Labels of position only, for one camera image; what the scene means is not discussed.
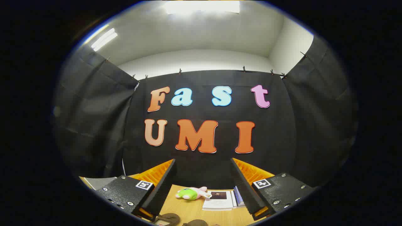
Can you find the black backdrop cloth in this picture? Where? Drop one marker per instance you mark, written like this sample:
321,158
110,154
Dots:
282,131

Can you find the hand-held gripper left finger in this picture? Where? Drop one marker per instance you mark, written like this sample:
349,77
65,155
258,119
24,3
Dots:
161,188

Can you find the green and pink plush toy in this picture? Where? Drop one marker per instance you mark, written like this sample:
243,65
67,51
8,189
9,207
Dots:
190,194

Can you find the brown fuzzy shoe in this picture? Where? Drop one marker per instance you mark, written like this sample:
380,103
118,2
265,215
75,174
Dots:
169,218
195,223

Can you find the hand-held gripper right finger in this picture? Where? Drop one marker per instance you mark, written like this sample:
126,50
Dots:
245,188

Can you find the grey fabric storage box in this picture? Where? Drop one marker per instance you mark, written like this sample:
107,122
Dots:
100,182

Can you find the ceiling strip light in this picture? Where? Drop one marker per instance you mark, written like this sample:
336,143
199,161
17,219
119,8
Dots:
103,39

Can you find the blue book with figure cover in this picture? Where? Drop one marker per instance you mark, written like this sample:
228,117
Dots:
239,196

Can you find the large white book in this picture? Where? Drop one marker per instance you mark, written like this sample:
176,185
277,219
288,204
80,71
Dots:
218,202

